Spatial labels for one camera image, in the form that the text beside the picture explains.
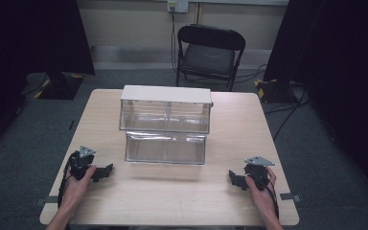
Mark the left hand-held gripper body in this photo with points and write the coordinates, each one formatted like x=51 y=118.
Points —
x=80 y=161

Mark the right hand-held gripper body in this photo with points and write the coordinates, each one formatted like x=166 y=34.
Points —
x=257 y=172

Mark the person's right hand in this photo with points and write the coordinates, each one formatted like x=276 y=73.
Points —
x=262 y=198

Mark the person's left hand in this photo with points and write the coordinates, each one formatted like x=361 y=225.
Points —
x=75 y=189

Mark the small black floor tape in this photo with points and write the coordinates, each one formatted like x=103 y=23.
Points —
x=72 y=125

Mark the grey tape strip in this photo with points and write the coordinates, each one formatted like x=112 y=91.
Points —
x=290 y=196
x=48 y=200

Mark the clear plastic drawer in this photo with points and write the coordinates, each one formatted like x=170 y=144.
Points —
x=165 y=148

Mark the black stand base yellow tape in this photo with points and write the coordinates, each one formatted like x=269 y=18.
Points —
x=59 y=87

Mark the clear drawer cabinet white top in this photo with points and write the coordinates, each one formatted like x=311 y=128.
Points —
x=165 y=110

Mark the yellow black striped stand base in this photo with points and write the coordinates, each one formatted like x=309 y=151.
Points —
x=273 y=91

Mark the black folding chair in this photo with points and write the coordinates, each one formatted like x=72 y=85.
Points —
x=208 y=56

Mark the black curtain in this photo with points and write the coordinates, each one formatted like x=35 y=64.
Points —
x=341 y=64
x=19 y=48

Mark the white wall socket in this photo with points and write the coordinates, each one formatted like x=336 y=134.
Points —
x=177 y=5

